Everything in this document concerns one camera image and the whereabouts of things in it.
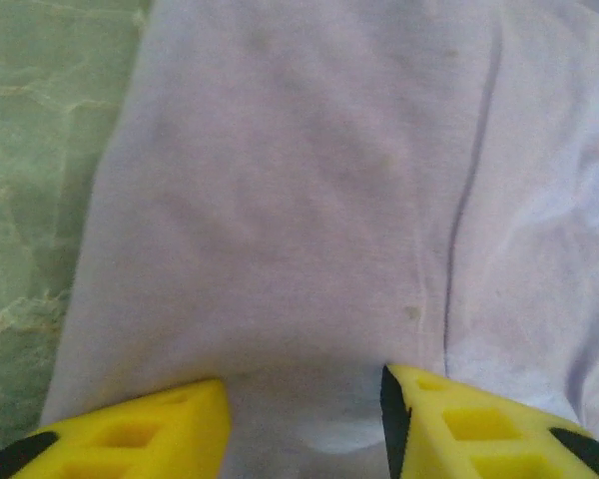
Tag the purple shirt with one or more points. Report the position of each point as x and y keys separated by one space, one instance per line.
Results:
x=304 y=199

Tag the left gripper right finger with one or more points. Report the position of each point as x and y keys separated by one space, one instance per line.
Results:
x=479 y=434

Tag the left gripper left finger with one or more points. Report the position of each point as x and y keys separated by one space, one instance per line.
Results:
x=130 y=439

